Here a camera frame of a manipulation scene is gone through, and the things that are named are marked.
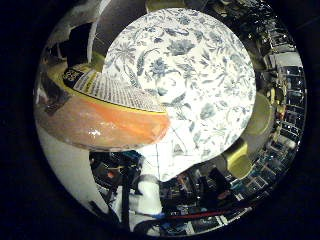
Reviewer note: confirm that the clear bag of orange snacks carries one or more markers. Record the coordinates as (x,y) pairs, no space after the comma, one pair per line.
(110,123)

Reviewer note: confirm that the white cloth black grid lines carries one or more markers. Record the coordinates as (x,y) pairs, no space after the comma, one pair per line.
(168,160)

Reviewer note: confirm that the black tripod pole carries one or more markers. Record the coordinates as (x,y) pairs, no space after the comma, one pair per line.
(125,200)

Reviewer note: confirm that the blue floral white tablecloth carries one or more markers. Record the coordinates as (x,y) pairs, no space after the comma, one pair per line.
(186,73)

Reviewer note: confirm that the yellow-green chair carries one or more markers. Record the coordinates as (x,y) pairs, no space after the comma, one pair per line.
(164,4)
(260,113)
(238,160)

